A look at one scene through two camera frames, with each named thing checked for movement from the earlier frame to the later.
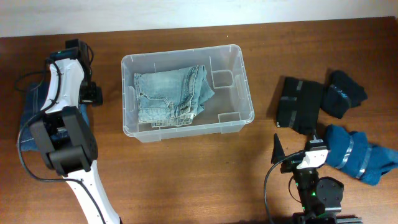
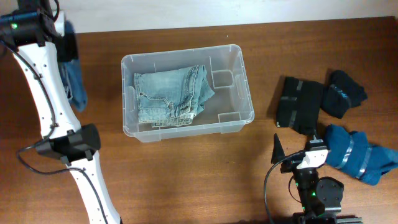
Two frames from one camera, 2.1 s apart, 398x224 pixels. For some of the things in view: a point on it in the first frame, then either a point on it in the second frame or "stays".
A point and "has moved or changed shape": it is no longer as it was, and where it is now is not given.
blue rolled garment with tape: x=352 y=153 stays
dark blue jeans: x=35 y=98 has moved or changed shape
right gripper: x=277 y=154 stays
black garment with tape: x=299 y=107 stays
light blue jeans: x=172 y=97 stays
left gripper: x=94 y=94 to x=73 y=48
